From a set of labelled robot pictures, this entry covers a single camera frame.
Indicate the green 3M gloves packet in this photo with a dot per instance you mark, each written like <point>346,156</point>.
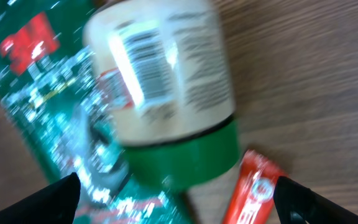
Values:
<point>49,92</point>

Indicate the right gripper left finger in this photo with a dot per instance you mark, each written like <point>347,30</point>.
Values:
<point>56,203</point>

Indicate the red coffee stick sachet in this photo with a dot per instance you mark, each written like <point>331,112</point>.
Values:
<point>252,199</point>

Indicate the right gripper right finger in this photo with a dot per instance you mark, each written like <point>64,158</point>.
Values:
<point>296,204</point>

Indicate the green lid white jar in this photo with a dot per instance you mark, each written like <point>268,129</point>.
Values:
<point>163,71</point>

